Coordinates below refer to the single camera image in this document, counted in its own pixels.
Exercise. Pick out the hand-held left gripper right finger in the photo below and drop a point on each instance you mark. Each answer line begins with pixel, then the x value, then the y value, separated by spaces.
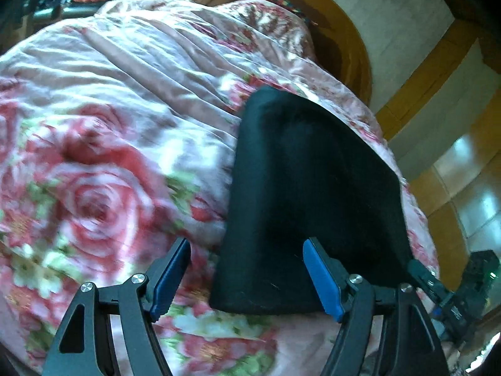
pixel 323 278

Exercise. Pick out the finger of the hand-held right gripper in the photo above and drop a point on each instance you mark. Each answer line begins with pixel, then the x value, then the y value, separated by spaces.
pixel 424 280

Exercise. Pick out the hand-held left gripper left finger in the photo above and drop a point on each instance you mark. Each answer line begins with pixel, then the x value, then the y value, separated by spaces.
pixel 162 301

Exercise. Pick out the black pants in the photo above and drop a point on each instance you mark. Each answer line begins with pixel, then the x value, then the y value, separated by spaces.
pixel 305 172

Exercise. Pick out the rose print blanket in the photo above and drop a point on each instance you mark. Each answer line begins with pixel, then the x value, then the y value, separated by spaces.
pixel 90 203

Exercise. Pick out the wooden headboard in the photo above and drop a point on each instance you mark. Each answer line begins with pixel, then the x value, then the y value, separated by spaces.
pixel 344 35

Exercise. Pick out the pink floral quilt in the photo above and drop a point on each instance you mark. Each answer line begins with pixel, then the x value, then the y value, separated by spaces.
pixel 156 47

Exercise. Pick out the multicoloured striped cloth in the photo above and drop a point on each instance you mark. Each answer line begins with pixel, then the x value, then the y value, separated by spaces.
pixel 289 4

